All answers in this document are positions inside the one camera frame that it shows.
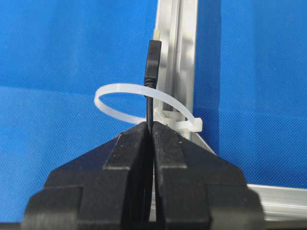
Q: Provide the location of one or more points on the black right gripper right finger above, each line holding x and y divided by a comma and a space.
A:
197, 190

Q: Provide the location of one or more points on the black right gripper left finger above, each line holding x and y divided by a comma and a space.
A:
107, 188

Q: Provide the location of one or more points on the white zip tie loop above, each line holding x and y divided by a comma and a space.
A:
183, 120

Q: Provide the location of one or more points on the silver aluminium extrusion frame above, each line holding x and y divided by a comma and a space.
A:
241, 66

